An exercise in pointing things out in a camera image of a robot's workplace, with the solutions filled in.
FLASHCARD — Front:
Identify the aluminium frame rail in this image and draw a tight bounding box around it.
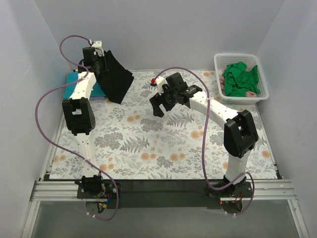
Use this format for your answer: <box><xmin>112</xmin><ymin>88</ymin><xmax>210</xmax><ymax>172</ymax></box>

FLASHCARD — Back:
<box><xmin>30</xmin><ymin>179</ymin><xmax>297</xmax><ymax>201</ymax></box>

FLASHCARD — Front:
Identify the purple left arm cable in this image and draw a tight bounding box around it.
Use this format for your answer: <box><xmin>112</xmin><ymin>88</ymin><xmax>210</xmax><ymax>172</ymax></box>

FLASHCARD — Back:
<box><xmin>35</xmin><ymin>35</ymin><xmax>120</xmax><ymax>221</ymax></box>

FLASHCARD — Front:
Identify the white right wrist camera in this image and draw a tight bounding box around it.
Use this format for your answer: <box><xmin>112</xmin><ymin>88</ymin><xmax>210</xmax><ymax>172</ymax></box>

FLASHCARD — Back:
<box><xmin>151</xmin><ymin>76</ymin><xmax>167</xmax><ymax>95</ymax></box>

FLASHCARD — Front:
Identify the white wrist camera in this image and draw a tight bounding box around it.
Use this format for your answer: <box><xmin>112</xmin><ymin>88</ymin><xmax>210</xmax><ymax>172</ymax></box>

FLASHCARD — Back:
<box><xmin>89</xmin><ymin>40</ymin><xmax>104</xmax><ymax>57</ymax></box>
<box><xmin>151</xmin><ymin>76</ymin><xmax>167</xmax><ymax>95</ymax></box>

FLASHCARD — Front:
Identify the floral patterned table mat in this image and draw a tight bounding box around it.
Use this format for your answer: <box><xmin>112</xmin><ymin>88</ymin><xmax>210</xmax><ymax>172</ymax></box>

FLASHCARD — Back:
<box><xmin>48</xmin><ymin>71</ymin><xmax>277</xmax><ymax>179</ymax></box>

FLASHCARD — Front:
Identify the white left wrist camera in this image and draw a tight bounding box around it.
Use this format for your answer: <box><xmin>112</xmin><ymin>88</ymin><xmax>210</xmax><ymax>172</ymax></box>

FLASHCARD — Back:
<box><xmin>89</xmin><ymin>40</ymin><xmax>104</xmax><ymax>57</ymax></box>

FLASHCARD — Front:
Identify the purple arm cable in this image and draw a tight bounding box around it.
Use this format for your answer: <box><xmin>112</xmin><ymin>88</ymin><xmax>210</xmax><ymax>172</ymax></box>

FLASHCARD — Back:
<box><xmin>35</xmin><ymin>35</ymin><xmax>120</xmax><ymax>221</ymax></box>
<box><xmin>153</xmin><ymin>67</ymin><xmax>255</xmax><ymax>216</ymax></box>

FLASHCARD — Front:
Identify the folded teal t shirt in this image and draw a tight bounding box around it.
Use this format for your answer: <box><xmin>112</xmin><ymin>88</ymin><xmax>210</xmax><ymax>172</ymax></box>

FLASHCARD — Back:
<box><xmin>63</xmin><ymin>72</ymin><xmax>106</xmax><ymax>99</ymax></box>

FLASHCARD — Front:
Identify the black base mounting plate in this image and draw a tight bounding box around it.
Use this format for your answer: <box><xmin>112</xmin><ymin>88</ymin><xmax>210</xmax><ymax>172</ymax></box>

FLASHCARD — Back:
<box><xmin>75</xmin><ymin>176</ymin><xmax>252</xmax><ymax>212</ymax></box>

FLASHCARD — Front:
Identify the black t shirt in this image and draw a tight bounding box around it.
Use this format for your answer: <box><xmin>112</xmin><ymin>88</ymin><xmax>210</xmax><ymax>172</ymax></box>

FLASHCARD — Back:
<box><xmin>97</xmin><ymin>50</ymin><xmax>134</xmax><ymax>104</ymax></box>

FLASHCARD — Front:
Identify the folded lavender garment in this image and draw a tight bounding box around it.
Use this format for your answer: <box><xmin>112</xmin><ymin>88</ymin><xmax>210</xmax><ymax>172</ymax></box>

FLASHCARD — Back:
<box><xmin>90</xmin><ymin>97</ymin><xmax>106</xmax><ymax>100</ymax></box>

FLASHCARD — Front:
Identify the green t shirt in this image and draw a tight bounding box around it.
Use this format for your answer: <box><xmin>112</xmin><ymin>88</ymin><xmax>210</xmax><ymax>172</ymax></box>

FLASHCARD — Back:
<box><xmin>223</xmin><ymin>62</ymin><xmax>261</xmax><ymax>97</ymax></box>

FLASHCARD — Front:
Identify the white plastic laundry basket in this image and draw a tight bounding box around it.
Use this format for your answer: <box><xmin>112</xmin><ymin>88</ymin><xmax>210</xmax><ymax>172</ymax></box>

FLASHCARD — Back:
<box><xmin>214</xmin><ymin>53</ymin><xmax>269</xmax><ymax>105</ymax></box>

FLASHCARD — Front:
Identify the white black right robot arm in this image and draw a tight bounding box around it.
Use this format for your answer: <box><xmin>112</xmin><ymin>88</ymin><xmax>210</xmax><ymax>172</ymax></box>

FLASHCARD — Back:
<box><xmin>150</xmin><ymin>73</ymin><xmax>259</xmax><ymax>197</ymax></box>

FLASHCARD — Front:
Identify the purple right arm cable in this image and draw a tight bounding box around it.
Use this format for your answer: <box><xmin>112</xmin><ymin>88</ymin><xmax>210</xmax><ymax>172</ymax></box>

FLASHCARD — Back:
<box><xmin>153</xmin><ymin>67</ymin><xmax>255</xmax><ymax>216</ymax></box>

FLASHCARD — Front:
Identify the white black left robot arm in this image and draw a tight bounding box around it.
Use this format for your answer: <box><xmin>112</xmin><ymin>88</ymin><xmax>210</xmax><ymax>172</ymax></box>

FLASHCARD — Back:
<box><xmin>62</xmin><ymin>47</ymin><xmax>106</xmax><ymax>198</ymax></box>

